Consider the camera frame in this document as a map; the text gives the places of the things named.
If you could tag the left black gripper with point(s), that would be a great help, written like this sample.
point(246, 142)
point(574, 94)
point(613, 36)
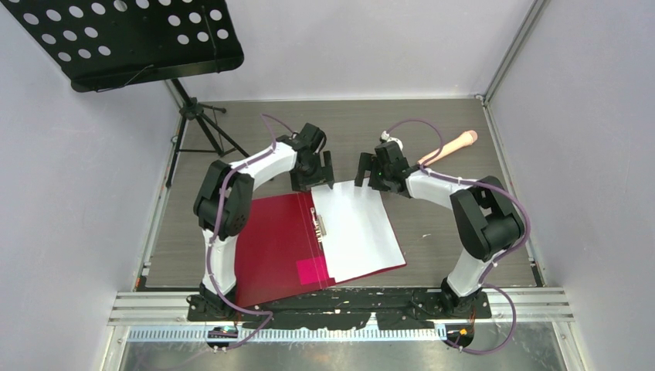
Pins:
point(323, 175)

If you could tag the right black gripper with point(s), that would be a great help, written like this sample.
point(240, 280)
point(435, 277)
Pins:
point(369, 162)

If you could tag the metal folder clip mechanism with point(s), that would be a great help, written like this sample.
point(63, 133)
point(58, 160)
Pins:
point(319, 229)

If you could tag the white paper sheets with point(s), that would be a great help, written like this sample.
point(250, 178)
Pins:
point(359, 239)

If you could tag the red plastic folder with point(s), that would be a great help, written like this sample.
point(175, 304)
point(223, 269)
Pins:
point(277, 255)

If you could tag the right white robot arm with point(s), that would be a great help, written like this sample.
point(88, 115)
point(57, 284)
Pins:
point(486, 217)

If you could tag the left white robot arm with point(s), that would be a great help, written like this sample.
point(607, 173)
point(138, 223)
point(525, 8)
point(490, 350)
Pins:
point(224, 200)

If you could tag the beige toy microphone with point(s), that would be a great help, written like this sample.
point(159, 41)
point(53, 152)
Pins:
point(466, 139)

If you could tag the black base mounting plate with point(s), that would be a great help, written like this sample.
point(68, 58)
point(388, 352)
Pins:
point(347, 308)

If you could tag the black perforated music stand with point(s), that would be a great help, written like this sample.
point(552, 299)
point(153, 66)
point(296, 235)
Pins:
point(84, 106)

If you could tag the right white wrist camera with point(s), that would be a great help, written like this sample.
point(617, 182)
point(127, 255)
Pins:
point(386, 137)

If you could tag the aluminium rail frame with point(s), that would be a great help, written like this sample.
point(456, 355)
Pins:
point(163, 316)

